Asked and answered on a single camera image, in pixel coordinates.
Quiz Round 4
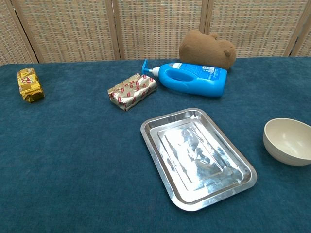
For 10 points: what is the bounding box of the stainless steel rectangular tray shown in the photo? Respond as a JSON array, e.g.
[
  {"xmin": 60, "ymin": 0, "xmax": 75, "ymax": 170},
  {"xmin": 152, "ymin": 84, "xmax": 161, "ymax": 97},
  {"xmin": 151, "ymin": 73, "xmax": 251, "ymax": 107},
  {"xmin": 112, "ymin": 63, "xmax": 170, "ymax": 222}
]
[{"xmin": 140, "ymin": 107, "xmax": 258, "ymax": 212}]

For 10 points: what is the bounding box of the cream round bowl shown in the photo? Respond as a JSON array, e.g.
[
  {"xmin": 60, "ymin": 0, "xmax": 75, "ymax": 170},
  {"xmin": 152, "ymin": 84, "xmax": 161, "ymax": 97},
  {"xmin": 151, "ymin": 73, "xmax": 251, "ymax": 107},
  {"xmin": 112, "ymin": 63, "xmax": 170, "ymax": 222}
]
[{"xmin": 262, "ymin": 117, "xmax": 311, "ymax": 166}]

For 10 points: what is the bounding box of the beige red-print snack package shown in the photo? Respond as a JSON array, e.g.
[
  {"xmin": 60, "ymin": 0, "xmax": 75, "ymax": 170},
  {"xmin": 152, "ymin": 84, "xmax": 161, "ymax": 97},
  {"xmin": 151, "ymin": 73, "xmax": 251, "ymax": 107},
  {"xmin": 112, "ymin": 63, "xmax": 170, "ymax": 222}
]
[{"xmin": 107, "ymin": 73, "xmax": 158, "ymax": 112}]

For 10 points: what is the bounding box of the blue pump detergent bottle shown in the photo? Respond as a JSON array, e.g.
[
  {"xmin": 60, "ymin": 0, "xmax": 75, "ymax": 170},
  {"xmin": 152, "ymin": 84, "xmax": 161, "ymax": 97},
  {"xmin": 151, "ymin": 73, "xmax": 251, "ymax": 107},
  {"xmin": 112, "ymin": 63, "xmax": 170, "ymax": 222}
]
[{"xmin": 142, "ymin": 59, "xmax": 228, "ymax": 98}]

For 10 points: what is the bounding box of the brown capybara plush toy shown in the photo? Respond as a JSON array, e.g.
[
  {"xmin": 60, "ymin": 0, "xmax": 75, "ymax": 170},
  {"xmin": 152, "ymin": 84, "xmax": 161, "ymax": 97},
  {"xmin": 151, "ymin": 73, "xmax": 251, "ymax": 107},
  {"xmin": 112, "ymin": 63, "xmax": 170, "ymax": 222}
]
[{"xmin": 179, "ymin": 30, "xmax": 237, "ymax": 70}]

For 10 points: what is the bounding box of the woven folding screen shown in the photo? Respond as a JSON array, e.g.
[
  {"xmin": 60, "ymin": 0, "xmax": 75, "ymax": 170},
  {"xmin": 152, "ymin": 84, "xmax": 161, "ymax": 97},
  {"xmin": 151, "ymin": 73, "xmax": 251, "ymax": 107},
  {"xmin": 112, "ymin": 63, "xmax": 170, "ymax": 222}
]
[{"xmin": 0, "ymin": 0, "xmax": 311, "ymax": 66}]

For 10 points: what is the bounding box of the teal tablecloth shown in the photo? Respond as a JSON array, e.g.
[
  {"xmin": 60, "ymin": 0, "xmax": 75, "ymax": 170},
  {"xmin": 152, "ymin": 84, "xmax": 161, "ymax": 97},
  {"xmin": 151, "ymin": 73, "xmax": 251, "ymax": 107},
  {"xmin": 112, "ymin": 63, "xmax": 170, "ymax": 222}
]
[{"xmin": 0, "ymin": 56, "xmax": 311, "ymax": 233}]

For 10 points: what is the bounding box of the yellow snack package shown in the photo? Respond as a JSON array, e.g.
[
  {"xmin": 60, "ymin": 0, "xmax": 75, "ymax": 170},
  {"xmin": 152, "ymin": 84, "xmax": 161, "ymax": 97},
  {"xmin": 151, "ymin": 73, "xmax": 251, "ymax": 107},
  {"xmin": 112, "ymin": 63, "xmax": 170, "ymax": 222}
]
[{"xmin": 17, "ymin": 67, "xmax": 45, "ymax": 103}]

